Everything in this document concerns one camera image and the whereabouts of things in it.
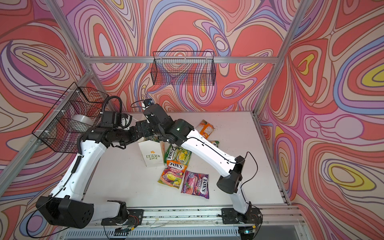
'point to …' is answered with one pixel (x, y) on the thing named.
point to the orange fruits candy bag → (173, 174)
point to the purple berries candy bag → (195, 184)
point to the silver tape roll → (83, 118)
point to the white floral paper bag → (153, 152)
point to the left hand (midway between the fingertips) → (143, 134)
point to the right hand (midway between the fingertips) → (146, 127)
